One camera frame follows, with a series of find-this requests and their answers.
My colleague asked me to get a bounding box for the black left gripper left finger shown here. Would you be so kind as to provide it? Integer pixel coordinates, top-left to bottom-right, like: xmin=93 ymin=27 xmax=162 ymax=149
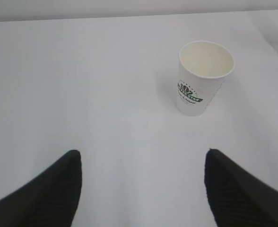
xmin=0 ymin=150 xmax=82 ymax=227

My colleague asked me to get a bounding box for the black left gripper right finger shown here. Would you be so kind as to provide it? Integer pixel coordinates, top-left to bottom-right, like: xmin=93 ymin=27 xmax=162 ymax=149
xmin=204 ymin=149 xmax=278 ymax=227

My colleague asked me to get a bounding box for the white paper cup green logo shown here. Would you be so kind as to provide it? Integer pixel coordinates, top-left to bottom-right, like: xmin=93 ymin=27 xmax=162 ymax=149
xmin=176 ymin=41 xmax=235 ymax=116

